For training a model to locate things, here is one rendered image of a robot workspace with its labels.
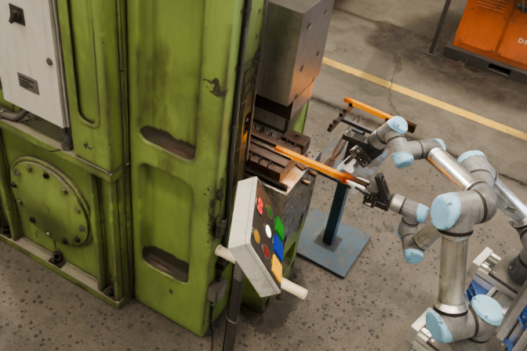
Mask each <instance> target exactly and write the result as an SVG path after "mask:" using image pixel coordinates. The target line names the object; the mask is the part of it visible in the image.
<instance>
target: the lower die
mask: <svg viewBox="0 0 527 351"><path fill-rule="evenodd" d="M251 134H252V135H254V136H257V137H259V138H261V139H264V140H266V141H268V142H270V143H273V144H275V145H279V146H281V147H284V148H286V149H288V150H291V151H293V152H296V153H298V154H300V149H301V148H299V147H294V145H292V144H290V143H285V141H283V140H281V139H278V140H277V138H276V137H273V136H271V135H269V136H268V134H267V133H265V132H260V130H257V129H255V128H253V129H252V131H251ZM252 152H253V153H254V157H253V155H252V156H251V159H250V165H249V156H250V154H251V153H252ZM249 156H248V161H246V162H245V166H247V167H248V166H250V168H251V169H253V170H257V165H258V160H259V159H260V157H261V156H262V157H263V160H261V159H260V164H259V172H260V173H262V174H264V175H265V174H266V171H267V176H269V177H271V178H272V179H276V180H277V181H279V182H281V181H282V180H283V179H284V178H285V176H286V175H287V174H288V173H289V171H290V170H291V169H292V168H293V166H294V165H295V164H296V163H297V161H294V160H293V159H292V158H291V157H290V156H288V155H285V154H283V153H281V152H278V151H276V150H274V149H271V148H270V147H266V146H264V145H263V144H261V143H258V142H256V141H254V140H250V144H249ZM269 161H272V164H271V163H270V164H269V165H268V170H267V164H268V162H269ZM287 172H288V173H287Z"/></svg>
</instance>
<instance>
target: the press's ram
mask: <svg viewBox="0 0 527 351"><path fill-rule="evenodd" d="M334 1H335V0H268V4H267V15H266V22H265V28H264V34H263V46H262V53H261V58H260V70H259V77H258V83H257V89H256V94H257V95H260V96H262V97H265V98H267V99H269V100H273V101H275V102H276V103H280V104H282V105H284V106H288V105H290V103H291V102H292V101H294V99H295V98H296V97H298V95H299V94H301V92H302V91H303V90H305V88H306V87H308V86H309V84H310V83H312V81H313V80H315V79H316V77H317V76H319V74H320V70H321V65H322V58H323V54H324V50H325V44H326V39H327V35H328V31H329V24H330V20H331V15H332V11H333V5H334Z"/></svg>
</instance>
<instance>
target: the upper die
mask: <svg viewBox="0 0 527 351"><path fill-rule="evenodd" d="M313 85H314V80H313V81H312V83H310V84H309V86H308V87H306V88H305V90H303V91H302V92H301V94H299V95H298V97H296V98H295V99H294V101H292V102H291V103H290V105H288V106H284V105H282V104H280V103H276V102H275V101H273V100H269V99H267V98H265V97H262V96H260V95H257V94H256V101H255V106H256V107H259V108H261V109H264V110H266V111H269V112H271V113H273V114H276V115H278V116H280V117H283V118H285V119H288V120H291V119H292V118H293V117H294V115H295V114H296V113H297V112H298V111H299V110H300V109H301V108H302V107H303V106H304V105H305V104H306V103H307V102H308V100H309V99H310V98H311V93H312V89H313Z"/></svg>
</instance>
